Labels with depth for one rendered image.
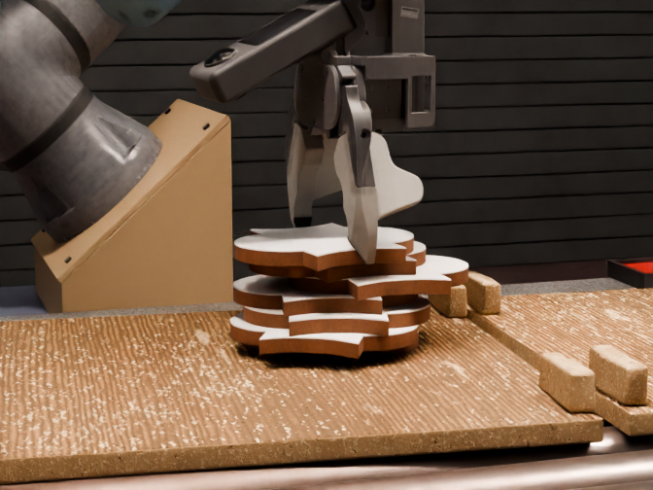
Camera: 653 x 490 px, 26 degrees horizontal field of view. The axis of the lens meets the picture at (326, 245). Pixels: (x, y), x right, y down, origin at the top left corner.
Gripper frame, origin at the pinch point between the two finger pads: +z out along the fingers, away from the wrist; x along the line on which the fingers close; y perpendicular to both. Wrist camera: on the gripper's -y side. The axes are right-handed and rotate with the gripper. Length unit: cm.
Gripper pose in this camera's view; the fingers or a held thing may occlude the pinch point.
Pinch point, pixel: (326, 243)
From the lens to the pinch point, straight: 104.8
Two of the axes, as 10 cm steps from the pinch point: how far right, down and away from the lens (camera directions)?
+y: 9.0, -0.8, 4.3
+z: 0.0, 9.8, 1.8
